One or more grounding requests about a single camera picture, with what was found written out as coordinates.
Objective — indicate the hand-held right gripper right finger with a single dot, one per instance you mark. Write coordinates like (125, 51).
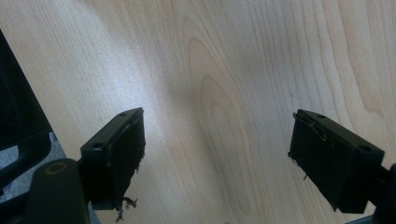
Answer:
(330, 161)

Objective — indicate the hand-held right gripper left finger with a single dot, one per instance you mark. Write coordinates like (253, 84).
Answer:
(118, 155)

